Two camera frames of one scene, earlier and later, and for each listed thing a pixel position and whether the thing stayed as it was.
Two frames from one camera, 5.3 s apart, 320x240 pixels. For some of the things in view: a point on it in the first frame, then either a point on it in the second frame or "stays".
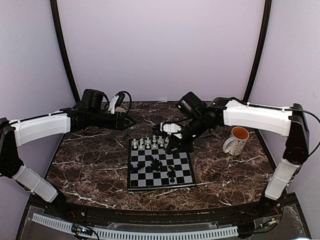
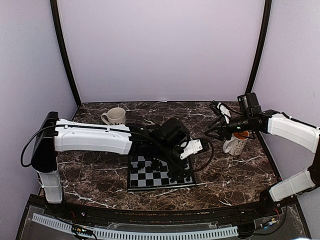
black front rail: [162, 217] stays
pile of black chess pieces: [155, 165] stays
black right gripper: [174, 143] -> [221, 127]
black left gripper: [121, 118] -> [174, 169]
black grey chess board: [150, 166] stays
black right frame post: [267, 10] stays
